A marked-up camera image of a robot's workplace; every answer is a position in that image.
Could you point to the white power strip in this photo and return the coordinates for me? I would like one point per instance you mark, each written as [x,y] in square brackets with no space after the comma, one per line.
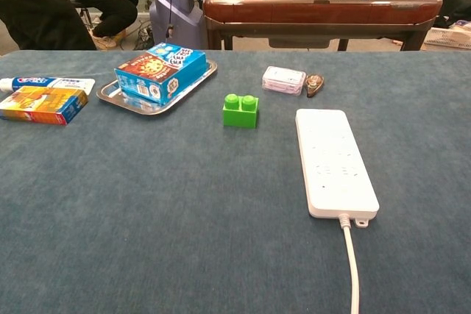
[333,159]

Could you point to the green toy building block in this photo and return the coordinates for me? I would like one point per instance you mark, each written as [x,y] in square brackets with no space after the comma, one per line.
[240,111]

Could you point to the clear plastic card box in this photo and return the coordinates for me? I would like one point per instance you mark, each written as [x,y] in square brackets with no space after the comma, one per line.
[283,80]

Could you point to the blue table cloth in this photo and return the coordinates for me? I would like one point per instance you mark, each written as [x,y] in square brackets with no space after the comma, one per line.
[165,200]

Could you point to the silver metal tray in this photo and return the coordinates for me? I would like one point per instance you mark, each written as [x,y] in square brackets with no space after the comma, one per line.
[147,104]

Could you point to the brown correction tape dispenser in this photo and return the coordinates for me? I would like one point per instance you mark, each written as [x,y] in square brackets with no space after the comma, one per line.
[315,85]

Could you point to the blue cookie box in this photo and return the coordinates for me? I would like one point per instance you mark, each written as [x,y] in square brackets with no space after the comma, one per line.
[158,71]

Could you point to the brown mahjong table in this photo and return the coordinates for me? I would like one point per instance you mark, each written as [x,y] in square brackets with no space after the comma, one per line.
[312,14]

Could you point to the seated person in black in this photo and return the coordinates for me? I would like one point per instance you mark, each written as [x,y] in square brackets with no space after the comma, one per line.
[106,1]

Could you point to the white blue toothpaste tube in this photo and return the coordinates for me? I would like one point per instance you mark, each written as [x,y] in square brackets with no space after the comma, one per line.
[48,81]

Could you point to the orange yellow snack box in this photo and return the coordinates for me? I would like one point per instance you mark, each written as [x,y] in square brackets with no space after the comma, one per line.
[40,106]

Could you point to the white plastic basket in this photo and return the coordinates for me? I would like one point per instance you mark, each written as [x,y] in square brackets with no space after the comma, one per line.
[449,38]

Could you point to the person in black clothes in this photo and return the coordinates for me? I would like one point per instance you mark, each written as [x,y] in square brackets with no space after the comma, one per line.
[33,5]

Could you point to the black bag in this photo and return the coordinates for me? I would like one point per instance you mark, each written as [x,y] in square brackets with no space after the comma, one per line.
[456,7]

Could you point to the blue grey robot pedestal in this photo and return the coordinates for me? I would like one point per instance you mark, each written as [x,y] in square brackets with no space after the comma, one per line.
[180,16]

